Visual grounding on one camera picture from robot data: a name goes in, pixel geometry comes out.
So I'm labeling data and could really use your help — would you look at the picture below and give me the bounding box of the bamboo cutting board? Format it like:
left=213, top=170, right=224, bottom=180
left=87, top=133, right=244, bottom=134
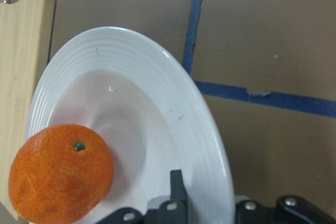
left=1, top=0, right=55, bottom=223

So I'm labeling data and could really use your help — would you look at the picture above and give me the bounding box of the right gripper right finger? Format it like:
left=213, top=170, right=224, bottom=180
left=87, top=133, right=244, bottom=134
left=235, top=195, right=335, bottom=224

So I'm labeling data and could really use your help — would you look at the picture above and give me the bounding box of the orange fruit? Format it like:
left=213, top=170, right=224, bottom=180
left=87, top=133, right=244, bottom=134
left=8, top=124, right=113, bottom=223

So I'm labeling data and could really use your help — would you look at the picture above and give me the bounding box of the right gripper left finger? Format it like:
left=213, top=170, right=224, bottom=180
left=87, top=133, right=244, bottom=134
left=97, top=169, right=188, bottom=224

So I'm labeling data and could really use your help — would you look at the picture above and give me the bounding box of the white ceramic plate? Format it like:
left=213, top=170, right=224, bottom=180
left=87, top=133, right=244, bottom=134
left=26, top=27, right=235, bottom=223

